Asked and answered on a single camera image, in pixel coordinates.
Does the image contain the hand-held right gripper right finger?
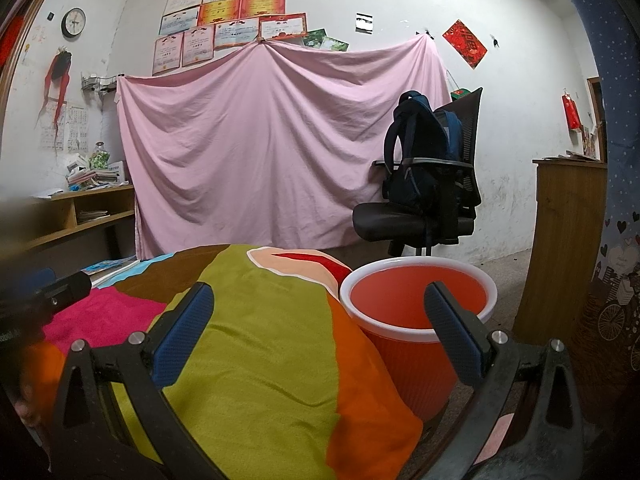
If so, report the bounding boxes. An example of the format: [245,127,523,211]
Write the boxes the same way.
[424,281,586,480]

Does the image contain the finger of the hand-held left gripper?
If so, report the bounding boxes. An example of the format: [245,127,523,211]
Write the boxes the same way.
[10,269,57,293]
[37,272,93,313]

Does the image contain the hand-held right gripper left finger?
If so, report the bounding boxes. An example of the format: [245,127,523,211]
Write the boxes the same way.
[50,282,223,480]

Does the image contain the orange bucket with white rim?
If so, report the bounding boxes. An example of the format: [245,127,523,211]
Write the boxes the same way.
[339,257,498,423]

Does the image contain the blue comic book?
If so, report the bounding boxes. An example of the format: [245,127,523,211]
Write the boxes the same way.
[82,256,141,277]

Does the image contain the wooden shelf desk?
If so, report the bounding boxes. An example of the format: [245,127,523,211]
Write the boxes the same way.
[0,184,137,271]

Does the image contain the colourful patchwork blanket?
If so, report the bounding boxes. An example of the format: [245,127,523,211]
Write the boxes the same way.
[20,244,425,480]

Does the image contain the stack of books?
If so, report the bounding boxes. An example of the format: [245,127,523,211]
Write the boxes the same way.
[67,167,126,192]

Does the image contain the black office chair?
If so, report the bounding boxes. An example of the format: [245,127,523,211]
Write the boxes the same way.
[352,86,484,259]

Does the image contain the glass jar of candy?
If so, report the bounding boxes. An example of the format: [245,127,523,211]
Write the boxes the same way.
[89,141,111,170]

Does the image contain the wooden cabinet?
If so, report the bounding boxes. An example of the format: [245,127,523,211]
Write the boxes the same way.
[515,155,608,356]

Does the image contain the dark blue backpack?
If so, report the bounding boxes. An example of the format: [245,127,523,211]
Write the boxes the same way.
[382,91,466,211]

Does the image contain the pink hanging sheet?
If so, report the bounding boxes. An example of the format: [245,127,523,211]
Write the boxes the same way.
[114,36,453,263]

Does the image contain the blue patterned curtain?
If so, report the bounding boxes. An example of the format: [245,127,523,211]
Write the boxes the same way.
[550,0,640,441]

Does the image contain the red hanging envelope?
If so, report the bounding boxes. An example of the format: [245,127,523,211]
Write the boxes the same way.
[561,89,581,131]

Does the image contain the wooden door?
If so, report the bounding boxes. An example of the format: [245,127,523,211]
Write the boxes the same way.
[586,76,607,161]

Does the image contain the red diamond paper decoration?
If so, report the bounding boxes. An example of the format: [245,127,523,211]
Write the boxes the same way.
[442,19,488,69]

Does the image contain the wall calendar sheets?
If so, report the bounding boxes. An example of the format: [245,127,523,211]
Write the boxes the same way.
[40,105,90,152]

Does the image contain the wire wall rack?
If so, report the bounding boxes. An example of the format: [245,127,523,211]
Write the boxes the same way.
[81,72,126,93]

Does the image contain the red tassel wall ornament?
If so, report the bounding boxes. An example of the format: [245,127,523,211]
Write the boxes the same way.
[35,47,73,138]

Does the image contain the round wall clock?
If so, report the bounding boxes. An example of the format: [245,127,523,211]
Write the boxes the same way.
[61,7,87,38]

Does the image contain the group of wall certificates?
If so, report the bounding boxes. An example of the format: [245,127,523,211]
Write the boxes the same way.
[151,0,338,76]

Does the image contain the green wall photos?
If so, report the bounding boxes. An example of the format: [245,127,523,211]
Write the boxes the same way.
[301,28,349,53]

